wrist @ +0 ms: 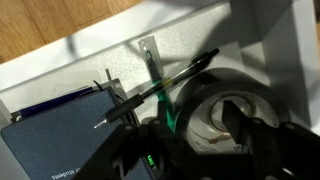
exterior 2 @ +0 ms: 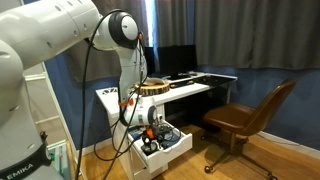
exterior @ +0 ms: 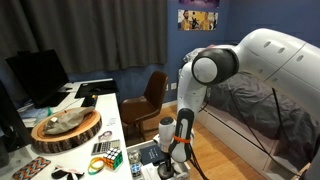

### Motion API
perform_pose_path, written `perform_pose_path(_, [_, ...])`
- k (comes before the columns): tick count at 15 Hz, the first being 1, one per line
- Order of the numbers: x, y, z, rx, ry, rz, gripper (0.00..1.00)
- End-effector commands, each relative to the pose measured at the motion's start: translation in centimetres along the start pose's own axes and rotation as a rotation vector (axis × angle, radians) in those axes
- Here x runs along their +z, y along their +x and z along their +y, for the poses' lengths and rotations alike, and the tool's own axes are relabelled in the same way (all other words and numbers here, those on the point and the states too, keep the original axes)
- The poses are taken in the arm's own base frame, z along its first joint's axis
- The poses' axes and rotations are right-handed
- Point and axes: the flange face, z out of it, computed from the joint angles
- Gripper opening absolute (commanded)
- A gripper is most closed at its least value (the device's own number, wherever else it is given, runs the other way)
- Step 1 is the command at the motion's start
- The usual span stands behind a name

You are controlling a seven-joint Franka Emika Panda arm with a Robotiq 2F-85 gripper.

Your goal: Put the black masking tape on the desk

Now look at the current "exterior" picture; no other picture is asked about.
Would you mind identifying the round keychain charm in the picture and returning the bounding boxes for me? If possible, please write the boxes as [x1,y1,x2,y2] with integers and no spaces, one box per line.
[97,130,114,142]

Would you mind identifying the open white box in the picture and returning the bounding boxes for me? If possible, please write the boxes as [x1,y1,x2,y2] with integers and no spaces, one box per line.
[126,133,191,180]

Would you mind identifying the black white sunglasses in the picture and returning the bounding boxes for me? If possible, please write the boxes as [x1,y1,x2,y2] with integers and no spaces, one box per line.
[50,166,85,180]

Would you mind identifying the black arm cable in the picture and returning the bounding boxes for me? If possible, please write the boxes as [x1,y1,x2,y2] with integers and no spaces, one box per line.
[229,85,303,177]

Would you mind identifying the small white card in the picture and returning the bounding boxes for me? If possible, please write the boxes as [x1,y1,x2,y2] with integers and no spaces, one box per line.
[106,116,118,127]

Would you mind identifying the white desk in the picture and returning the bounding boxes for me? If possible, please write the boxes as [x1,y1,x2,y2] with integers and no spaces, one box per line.
[0,78,134,180]

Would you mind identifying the yellow green rubber bands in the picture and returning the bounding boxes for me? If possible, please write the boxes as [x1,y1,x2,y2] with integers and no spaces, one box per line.
[87,156,106,176]

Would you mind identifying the zigzag patterned phone case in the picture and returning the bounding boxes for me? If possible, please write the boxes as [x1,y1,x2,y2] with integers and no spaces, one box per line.
[11,156,52,180]

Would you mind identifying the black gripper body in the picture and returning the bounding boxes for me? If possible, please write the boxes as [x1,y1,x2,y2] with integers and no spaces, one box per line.
[162,149,177,165]

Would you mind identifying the dark grey curtain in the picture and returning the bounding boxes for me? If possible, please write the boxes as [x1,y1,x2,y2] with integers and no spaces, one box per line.
[0,0,120,83]
[116,0,169,70]

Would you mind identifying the grey duvet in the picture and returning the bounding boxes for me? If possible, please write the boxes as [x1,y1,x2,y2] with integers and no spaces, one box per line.
[205,71,318,169]

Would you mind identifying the white bed frame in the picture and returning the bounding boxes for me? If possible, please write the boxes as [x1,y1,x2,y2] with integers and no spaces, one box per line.
[195,99,320,180]

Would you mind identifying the black masking tape roll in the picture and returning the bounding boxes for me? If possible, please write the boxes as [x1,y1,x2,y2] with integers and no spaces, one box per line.
[157,164,176,180]

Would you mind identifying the round wood slab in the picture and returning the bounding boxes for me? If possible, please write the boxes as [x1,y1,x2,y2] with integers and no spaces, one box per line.
[30,107,103,155]

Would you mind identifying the purple poster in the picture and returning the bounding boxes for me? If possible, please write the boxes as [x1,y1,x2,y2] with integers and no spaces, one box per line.
[178,0,221,10]

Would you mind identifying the white paper box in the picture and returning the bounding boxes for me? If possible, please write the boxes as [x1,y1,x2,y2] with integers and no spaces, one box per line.
[140,163,161,180]

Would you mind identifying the black orange handheld device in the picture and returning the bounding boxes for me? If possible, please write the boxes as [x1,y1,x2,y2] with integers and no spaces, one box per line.
[80,94,99,109]

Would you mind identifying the black mouse pad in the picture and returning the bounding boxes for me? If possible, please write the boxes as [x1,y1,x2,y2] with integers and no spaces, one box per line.
[74,78,120,100]

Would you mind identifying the grey calculator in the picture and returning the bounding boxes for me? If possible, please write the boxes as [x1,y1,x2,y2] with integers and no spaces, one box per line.
[91,138,121,156]

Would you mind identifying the dark blue book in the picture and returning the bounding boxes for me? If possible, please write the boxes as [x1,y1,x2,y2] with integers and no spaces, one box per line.
[138,143,168,166]

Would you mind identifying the brown leather chair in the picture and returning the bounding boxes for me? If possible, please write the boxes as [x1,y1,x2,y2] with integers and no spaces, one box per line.
[119,70,170,142]

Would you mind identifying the Rubik's cube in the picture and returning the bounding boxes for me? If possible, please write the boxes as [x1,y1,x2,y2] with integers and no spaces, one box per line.
[102,147,124,171]

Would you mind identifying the small blue puzzle ball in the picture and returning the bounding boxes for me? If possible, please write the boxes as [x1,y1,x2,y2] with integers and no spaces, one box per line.
[130,163,143,178]

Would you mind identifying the round silver tin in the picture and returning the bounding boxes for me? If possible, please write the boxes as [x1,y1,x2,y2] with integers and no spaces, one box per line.
[127,150,141,165]

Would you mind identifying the basketball players poster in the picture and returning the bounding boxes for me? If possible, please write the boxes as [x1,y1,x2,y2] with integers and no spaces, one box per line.
[177,8,220,32]

